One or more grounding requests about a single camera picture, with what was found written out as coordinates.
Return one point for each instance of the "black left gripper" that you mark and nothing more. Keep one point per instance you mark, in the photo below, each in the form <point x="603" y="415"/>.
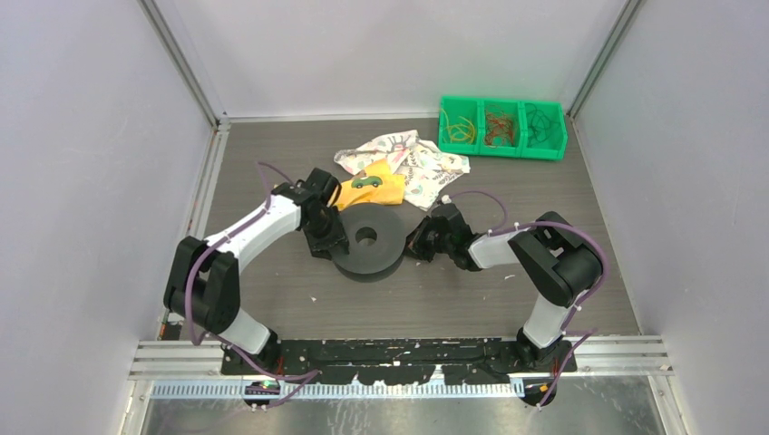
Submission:
<point x="321" y="247"/>

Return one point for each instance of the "white patterned cloth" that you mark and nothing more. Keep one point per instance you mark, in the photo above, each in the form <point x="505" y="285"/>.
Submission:
<point x="427" y="169"/>

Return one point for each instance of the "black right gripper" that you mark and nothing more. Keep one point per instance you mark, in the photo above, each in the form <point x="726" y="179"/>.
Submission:
<point x="413" y="244"/>

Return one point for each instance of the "green three-compartment bin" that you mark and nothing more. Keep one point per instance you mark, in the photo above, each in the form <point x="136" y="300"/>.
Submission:
<point x="502" y="128"/>

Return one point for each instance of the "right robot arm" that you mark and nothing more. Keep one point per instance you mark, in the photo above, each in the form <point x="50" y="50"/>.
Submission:
<point x="564" y="264"/>

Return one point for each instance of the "slotted aluminium rail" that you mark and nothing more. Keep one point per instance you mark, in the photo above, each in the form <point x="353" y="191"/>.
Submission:
<point x="273" y="390"/>

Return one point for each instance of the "black cable spool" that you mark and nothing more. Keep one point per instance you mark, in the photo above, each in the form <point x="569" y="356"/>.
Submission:
<point x="376" y="236"/>

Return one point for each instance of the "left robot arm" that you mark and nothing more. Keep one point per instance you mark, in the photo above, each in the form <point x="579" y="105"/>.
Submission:
<point x="204" y="281"/>

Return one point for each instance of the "yellow snack bag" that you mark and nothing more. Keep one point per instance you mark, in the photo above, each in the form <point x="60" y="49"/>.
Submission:
<point x="375" y="184"/>

